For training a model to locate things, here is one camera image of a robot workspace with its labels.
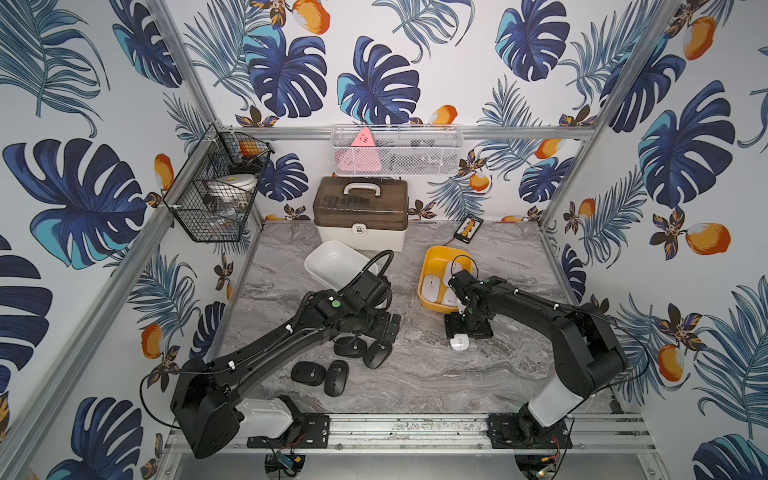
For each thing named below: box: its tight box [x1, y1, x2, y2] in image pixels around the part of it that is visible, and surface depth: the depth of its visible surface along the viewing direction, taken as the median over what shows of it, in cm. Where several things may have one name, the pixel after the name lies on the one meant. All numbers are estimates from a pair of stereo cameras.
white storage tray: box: [305, 240, 369, 293], surface depth 108 cm
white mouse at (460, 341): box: [450, 333, 470, 351], surface depth 89 cm
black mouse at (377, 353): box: [363, 340, 393, 370], surface depth 87 cm
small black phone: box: [453, 216, 484, 244], surface depth 119 cm
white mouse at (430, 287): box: [421, 274, 441, 302], surface depth 100 cm
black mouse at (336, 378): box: [324, 360, 349, 397], surface depth 83 cm
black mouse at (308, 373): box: [291, 361, 326, 386], surface depth 83 cm
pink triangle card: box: [338, 127, 382, 173], surface depth 92 cm
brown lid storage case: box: [312, 176, 409, 251], surface depth 104 cm
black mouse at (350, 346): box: [334, 336, 367, 357], surface depth 88 cm
